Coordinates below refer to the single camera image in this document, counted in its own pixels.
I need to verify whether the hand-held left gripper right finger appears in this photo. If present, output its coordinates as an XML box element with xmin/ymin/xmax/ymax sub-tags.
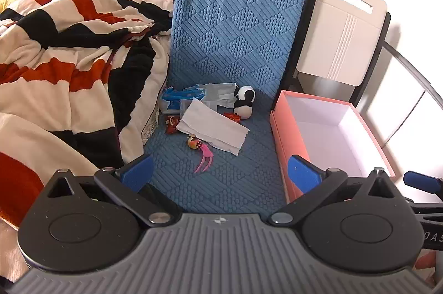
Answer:
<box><xmin>268</xmin><ymin>154</ymin><xmax>404</xmax><ymax>225</ymax></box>

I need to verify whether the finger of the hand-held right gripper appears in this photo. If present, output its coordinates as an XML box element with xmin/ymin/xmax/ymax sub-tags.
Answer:
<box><xmin>403</xmin><ymin>170</ymin><xmax>443</xmax><ymax>204</ymax></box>

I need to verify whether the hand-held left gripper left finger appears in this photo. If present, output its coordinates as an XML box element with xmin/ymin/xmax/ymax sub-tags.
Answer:
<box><xmin>43</xmin><ymin>155</ymin><xmax>172</xmax><ymax>225</ymax></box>

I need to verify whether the pink cardboard box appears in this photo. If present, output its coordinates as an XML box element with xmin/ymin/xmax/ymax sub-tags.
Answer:
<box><xmin>270</xmin><ymin>90</ymin><xmax>404</xmax><ymax>203</ymax></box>

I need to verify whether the pink feather ball toy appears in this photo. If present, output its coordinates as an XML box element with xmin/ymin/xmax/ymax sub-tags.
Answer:
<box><xmin>187</xmin><ymin>134</ymin><xmax>214</xmax><ymax>173</ymax></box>

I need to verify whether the clear plastic packet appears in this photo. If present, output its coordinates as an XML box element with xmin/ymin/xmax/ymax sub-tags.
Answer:
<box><xmin>180</xmin><ymin>98</ymin><xmax>203</xmax><ymax>116</ymax></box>

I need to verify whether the blue snack packet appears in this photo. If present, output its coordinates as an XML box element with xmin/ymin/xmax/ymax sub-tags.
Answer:
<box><xmin>161</xmin><ymin>85</ymin><xmax>208</xmax><ymax>113</ymax></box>

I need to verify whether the white paper tissue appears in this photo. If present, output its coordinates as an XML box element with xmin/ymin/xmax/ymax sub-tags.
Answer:
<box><xmin>176</xmin><ymin>98</ymin><xmax>250</xmax><ymax>156</ymax></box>

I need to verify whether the panda plush toy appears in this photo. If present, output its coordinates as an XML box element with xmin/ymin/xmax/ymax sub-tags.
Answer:
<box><xmin>233</xmin><ymin>85</ymin><xmax>256</xmax><ymax>121</ymax></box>

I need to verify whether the person's right hand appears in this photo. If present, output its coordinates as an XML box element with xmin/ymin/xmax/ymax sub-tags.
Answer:
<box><xmin>414</xmin><ymin>251</ymin><xmax>437</xmax><ymax>285</ymax></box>

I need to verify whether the white face mask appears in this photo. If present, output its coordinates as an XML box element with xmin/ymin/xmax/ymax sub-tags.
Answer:
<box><xmin>199</xmin><ymin>82</ymin><xmax>238</xmax><ymax>108</ymax></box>

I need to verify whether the curved grey metal rod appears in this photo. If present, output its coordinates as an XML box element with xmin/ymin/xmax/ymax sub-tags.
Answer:
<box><xmin>382</xmin><ymin>40</ymin><xmax>443</xmax><ymax>108</ymax></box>

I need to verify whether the red black white striped blanket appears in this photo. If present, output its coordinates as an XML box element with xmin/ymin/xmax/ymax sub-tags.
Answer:
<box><xmin>0</xmin><ymin>0</ymin><xmax>179</xmax><ymax>232</ymax></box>

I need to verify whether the white plastic folding chair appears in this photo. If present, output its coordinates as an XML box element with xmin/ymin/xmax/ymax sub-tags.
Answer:
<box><xmin>296</xmin><ymin>0</ymin><xmax>387</xmax><ymax>86</ymax></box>

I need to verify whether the blue quilted mat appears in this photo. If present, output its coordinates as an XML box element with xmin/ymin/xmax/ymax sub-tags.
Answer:
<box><xmin>140</xmin><ymin>0</ymin><xmax>310</xmax><ymax>215</ymax></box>

